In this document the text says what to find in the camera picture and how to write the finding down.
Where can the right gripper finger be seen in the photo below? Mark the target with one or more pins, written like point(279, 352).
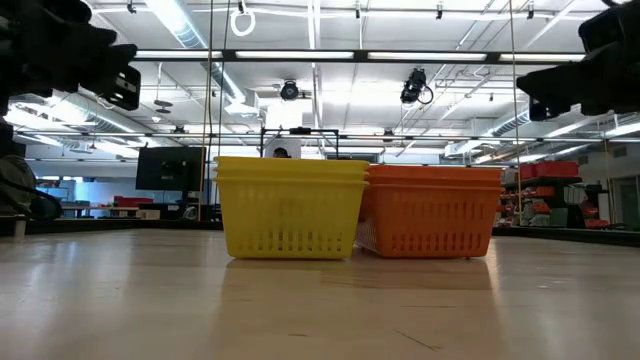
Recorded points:
point(565, 82)

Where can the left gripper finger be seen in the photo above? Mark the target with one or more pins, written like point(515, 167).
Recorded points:
point(105, 57)

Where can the red storage bin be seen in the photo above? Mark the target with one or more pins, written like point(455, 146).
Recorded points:
point(556, 169)

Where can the shelf with orange bins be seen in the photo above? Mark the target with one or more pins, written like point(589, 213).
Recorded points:
point(542, 205)

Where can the black monitor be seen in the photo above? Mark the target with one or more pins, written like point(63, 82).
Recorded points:
point(170, 167)

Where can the person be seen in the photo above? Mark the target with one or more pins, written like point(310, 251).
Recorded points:
point(281, 153)
point(12, 175)

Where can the red flat box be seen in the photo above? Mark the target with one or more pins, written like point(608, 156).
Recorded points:
point(132, 201)

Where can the black office chair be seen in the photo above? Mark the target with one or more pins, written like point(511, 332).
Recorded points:
point(50, 207)

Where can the orange plastic basket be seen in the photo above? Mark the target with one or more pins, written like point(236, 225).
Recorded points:
point(430, 220)

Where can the yellow plastic basket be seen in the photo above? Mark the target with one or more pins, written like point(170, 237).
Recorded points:
point(290, 215)

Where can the silver ventilation duct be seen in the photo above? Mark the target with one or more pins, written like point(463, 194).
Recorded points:
point(510, 125)

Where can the black hanging camera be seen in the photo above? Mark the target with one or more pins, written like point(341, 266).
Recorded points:
point(414, 85)

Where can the white short post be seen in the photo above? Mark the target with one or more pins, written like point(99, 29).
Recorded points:
point(20, 227)

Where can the black ceiling dome camera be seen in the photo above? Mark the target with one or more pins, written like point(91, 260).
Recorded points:
point(289, 90)

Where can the black overhead frame beam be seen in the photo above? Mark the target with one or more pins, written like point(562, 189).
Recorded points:
point(361, 56)

